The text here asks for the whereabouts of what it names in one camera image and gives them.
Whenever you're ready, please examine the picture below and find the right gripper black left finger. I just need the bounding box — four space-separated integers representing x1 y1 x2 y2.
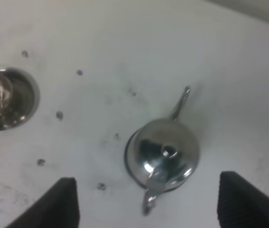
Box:
7 177 80 228

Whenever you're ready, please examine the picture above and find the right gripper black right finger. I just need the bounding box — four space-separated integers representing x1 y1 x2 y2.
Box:
217 171 269 228

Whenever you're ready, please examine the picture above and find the stainless steel teapot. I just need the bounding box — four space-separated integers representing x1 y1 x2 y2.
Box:
124 86 200 216

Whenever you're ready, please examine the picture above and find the middle steel saucer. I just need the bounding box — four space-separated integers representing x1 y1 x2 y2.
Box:
0 67 40 131

